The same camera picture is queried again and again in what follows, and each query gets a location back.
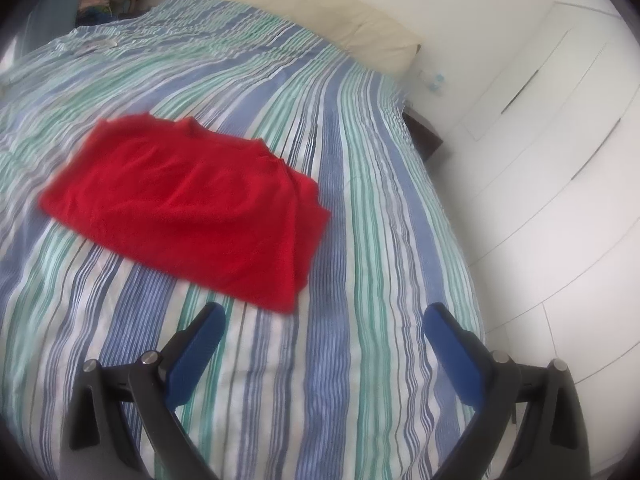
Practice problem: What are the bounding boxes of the white item on bed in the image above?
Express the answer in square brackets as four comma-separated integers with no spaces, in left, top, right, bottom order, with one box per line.
[75,38,118,56]

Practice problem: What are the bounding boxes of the dark wooden nightstand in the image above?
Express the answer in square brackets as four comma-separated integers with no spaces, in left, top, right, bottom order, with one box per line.
[402,106,442,162]

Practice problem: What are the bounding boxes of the red sweater with white rabbit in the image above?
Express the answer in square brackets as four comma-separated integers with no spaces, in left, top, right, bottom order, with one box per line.
[39,114,330,314]

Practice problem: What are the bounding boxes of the striped blue green bedspread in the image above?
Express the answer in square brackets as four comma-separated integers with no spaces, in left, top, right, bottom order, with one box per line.
[1,0,483,479]

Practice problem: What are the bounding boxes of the white wardrobe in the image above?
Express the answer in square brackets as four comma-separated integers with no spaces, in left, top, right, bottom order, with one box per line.
[432,3,639,468]

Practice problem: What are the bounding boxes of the wall socket with blue sticker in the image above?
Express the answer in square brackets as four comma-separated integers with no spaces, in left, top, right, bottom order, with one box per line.
[419,70,446,94]

